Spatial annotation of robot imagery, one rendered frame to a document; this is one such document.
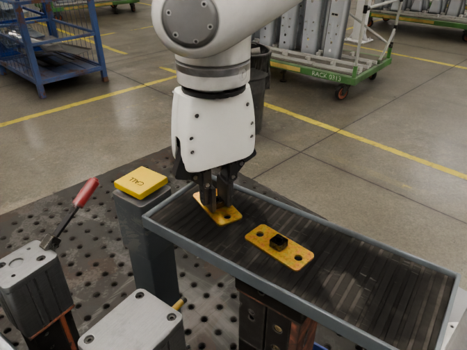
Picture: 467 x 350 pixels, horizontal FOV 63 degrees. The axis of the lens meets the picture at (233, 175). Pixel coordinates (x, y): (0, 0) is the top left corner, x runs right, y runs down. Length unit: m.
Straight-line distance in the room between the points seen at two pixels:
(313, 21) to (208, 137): 4.20
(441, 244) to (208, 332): 1.76
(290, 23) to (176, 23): 4.46
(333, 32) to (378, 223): 2.58
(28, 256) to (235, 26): 0.50
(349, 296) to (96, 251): 0.89
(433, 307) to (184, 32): 0.36
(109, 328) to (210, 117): 0.26
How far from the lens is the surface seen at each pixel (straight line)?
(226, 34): 0.32
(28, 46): 4.44
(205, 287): 1.05
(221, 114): 0.44
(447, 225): 2.65
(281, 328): 0.53
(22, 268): 0.67
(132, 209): 0.61
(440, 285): 0.49
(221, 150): 0.46
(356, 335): 0.41
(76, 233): 1.29
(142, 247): 0.65
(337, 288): 0.45
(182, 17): 0.32
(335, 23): 4.51
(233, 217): 0.52
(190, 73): 0.41
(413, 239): 2.44
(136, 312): 0.49
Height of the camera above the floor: 1.49
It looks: 32 degrees down
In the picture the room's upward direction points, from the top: straight up
